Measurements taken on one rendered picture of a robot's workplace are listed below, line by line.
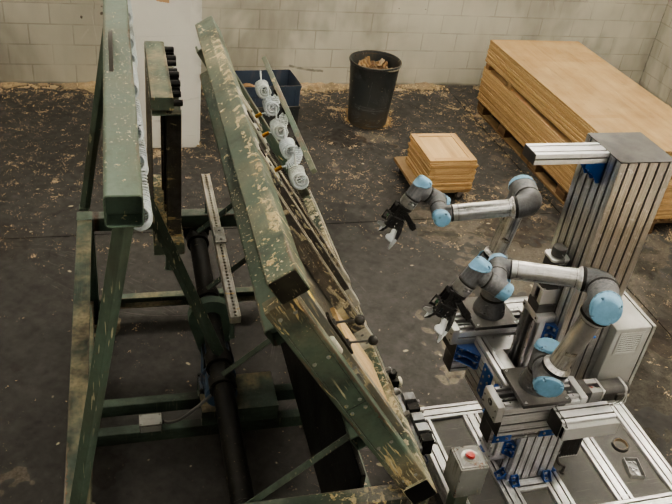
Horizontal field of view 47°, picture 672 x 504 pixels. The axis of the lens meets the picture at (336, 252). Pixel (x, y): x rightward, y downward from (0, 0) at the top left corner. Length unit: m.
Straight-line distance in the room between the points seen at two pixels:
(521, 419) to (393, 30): 5.83
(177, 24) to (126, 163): 4.47
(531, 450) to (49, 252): 3.49
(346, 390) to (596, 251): 1.23
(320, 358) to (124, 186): 0.85
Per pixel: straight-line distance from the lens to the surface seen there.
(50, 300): 5.28
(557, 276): 3.03
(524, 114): 7.58
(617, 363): 3.72
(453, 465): 3.20
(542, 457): 4.08
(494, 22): 9.01
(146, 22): 6.57
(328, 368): 2.51
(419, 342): 5.08
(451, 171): 6.48
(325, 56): 8.46
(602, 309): 2.93
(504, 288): 2.91
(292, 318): 2.34
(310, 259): 3.17
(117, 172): 2.13
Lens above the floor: 3.24
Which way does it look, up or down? 34 degrees down
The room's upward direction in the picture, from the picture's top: 8 degrees clockwise
